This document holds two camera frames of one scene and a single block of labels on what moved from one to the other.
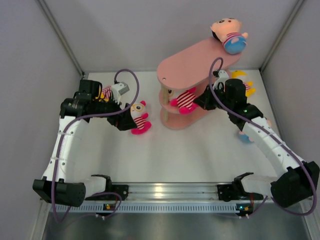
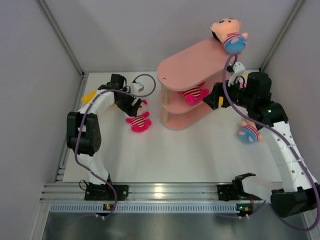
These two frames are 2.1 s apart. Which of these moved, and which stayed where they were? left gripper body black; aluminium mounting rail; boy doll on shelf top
Moved: left gripper body black
Stayed: aluminium mounting rail; boy doll on shelf top
